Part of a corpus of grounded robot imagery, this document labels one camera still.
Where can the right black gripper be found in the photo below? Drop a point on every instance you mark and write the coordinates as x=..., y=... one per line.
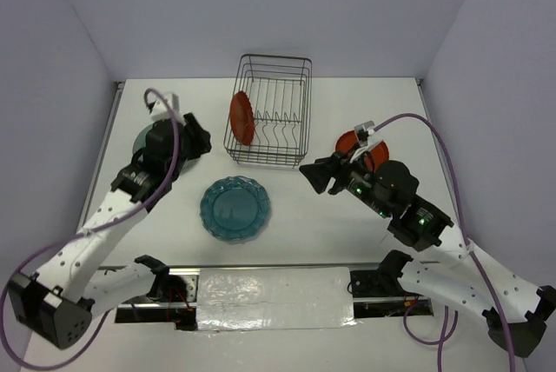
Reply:
x=318, y=172

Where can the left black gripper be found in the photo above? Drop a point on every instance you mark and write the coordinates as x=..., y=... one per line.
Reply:
x=197, y=133

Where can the light green plate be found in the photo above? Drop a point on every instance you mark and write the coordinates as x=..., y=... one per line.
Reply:
x=140, y=143

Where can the small orange scalloped plate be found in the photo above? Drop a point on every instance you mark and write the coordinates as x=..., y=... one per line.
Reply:
x=378, y=155

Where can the teal embossed plate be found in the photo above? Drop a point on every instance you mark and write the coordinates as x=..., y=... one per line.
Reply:
x=235, y=209

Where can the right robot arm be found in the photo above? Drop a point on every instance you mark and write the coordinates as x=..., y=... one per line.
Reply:
x=447, y=269

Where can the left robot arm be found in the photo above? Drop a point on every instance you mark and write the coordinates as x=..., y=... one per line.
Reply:
x=60, y=300

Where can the red plate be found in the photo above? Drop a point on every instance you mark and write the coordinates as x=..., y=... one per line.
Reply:
x=242, y=119

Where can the silver foil cover panel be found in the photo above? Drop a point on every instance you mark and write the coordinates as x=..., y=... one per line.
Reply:
x=272, y=299

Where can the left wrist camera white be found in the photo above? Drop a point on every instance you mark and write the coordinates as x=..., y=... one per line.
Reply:
x=161, y=107

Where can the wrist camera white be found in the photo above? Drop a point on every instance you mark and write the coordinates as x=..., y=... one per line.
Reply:
x=367, y=139
x=161, y=107

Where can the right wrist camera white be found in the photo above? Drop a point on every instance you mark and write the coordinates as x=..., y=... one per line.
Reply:
x=367, y=139

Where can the wire dish rack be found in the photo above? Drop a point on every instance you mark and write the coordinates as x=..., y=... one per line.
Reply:
x=279, y=89

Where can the black mounting rail base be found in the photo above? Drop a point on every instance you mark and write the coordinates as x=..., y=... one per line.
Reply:
x=178, y=306

